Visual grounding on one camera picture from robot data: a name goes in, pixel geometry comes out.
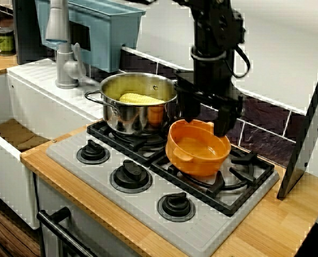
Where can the green labelled can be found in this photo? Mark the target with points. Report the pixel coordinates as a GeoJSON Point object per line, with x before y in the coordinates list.
{"type": "Point", "coordinates": [5, 42]}

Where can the orange plastic pot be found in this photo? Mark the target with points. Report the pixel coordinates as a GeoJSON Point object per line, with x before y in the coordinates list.
{"type": "Point", "coordinates": [196, 166]}

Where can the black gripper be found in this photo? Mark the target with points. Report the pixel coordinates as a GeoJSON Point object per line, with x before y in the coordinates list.
{"type": "Point", "coordinates": [212, 77]}

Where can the light blue plastic bin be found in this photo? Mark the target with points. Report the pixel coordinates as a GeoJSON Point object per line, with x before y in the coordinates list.
{"type": "Point", "coordinates": [108, 40]}

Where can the dark side panel board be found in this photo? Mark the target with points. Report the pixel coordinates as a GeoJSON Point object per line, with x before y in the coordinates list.
{"type": "Point", "coordinates": [294, 174]}

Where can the black upright box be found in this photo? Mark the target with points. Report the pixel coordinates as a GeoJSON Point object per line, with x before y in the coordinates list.
{"type": "Point", "coordinates": [27, 32]}

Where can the white oven door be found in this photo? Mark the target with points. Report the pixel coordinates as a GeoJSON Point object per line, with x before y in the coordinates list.
{"type": "Point", "coordinates": [100, 233]}

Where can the white sink basin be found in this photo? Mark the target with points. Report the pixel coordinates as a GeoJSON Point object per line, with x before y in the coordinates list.
{"type": "Point", "coordinates": [54, 107]}

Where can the grey toy faucet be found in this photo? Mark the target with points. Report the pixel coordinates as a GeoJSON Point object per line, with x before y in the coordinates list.
{"type": "Point", "coordinates": [65, 69]}

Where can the black burner grate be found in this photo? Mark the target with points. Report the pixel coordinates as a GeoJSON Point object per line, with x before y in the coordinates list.
{"type": "Point", "coordinates": [244, 159]}
{"type": "Point", "coordinates": [97, 129]}

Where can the grey stove top plate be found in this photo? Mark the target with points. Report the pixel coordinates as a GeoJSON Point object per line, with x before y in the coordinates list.
{"type": "Point", "coordinates": [148, 198]}

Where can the yellow corn cob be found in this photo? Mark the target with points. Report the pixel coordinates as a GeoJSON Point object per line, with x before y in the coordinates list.
{"type": "Point", "coordinates": [140, 99]}

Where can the black stove knob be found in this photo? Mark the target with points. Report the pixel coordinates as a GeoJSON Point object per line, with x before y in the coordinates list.
{"type": "Point", "coordinates": [176, 206]}
{"type": "Point", "coordinates": [131, 175]}
{"type": "Point", "coordinates": [93, 151]}

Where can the stainless steel pot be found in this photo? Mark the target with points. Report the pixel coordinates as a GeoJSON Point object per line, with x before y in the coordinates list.
{"type": "Point", "coordinates": [132, 117]}

